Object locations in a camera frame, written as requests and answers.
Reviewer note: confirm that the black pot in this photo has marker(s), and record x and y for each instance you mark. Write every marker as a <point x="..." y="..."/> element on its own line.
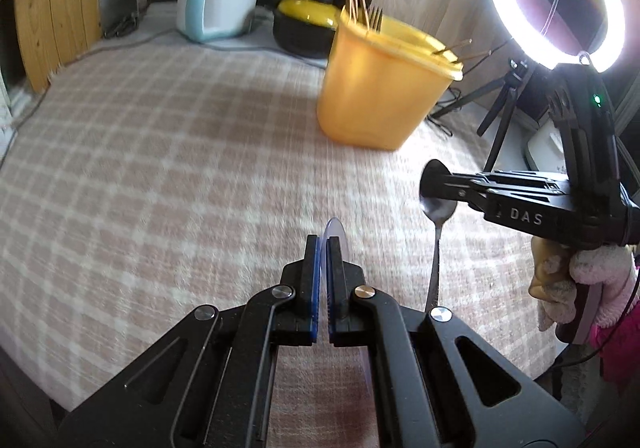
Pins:
<point x="300" y="40"/>

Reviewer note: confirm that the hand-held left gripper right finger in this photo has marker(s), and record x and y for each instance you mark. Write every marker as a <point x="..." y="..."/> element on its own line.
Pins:
<point x="332" y="288"/>

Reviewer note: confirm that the white box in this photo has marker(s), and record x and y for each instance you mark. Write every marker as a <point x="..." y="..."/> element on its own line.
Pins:
<point x="545" y="150"/>

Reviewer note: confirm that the black tripod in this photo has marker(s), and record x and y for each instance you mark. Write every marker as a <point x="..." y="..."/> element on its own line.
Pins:
<point x="505" y="98"/>

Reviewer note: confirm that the person's right hand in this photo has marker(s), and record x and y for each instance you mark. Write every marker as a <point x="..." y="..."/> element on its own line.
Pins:
<point x="595" y="268"/>

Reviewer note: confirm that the yellow plastic container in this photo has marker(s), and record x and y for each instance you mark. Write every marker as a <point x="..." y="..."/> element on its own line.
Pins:
<point x="380" y="88"/>

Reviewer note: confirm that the metal fork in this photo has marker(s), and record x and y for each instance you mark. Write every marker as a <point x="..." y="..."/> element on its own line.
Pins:
<point x="376" y="19"/>

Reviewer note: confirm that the metal spoon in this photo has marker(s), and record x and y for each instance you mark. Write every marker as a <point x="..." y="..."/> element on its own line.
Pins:
<point x="438" y="214"/>

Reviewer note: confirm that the yellow pot lid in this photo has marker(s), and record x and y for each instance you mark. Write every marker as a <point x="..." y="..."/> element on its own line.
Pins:
<point x="307" y="10"/>

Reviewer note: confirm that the plaid tablecloth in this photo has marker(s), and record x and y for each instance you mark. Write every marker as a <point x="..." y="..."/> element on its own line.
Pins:
<point x="175" y="168"/>

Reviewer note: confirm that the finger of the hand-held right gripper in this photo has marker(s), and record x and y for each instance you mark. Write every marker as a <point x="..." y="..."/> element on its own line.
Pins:
<point x="465" y="185"/>

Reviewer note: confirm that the person's right forearm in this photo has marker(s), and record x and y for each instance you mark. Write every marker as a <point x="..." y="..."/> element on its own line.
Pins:
<point x="617" y="348"/>

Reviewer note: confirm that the brown wooden board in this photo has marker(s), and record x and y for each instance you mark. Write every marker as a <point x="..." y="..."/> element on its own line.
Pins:
<point x="60" y="8"/>

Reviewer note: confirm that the translucent purple plastic spoon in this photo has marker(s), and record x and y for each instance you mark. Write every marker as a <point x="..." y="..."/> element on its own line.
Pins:
<point x="334" y="228"/>

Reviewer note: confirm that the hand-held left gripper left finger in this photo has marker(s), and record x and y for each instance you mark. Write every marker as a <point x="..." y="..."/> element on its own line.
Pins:
<point x="313" y="288"/>

